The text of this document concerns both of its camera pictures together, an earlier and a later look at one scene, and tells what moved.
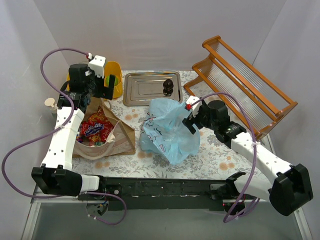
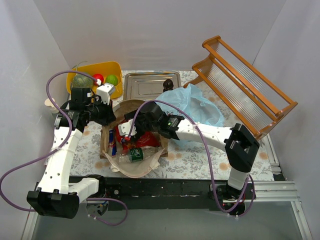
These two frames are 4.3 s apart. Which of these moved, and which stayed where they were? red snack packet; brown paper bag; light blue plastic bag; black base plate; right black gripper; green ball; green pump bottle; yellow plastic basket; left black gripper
Moved: brown paper bag; left black gripper; red snack packet; light blue plastic bag; right black gripper
Stayed: yellow plastic basket; black base plate; green ball; green pump bottle
